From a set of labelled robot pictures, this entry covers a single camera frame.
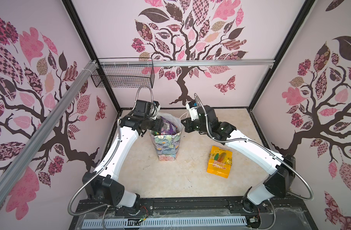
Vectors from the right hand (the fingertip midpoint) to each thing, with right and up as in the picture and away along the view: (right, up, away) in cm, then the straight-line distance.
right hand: (181, 119), depth 74 cm
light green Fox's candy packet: (-14, -8, +6) cm, 18 cm away
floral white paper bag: (-8, -15, +5) cm, 18 cm away
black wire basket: (-37, +32, +21) cm, 54 cm away
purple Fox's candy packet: (-7, -5, +7) cm, 11 cm away
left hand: (-13, -3, +4) cm, 14 cm away
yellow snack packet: (+23, -26, +11) cm, 37 cm away
